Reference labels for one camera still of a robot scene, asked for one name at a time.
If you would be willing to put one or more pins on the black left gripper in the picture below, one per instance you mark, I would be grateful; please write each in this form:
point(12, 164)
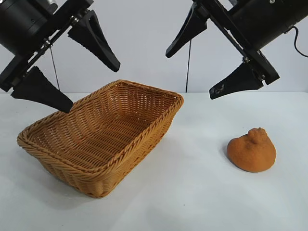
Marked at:
point(19, 26)

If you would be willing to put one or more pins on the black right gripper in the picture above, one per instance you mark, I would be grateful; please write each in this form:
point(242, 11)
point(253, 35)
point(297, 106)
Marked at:
point(262, 21)

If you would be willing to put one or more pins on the bumpy orange fruit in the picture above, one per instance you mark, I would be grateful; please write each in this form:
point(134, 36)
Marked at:
point(250, 156)

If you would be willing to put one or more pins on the woven wicker basket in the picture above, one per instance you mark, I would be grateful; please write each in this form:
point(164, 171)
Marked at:
point(108, 125)

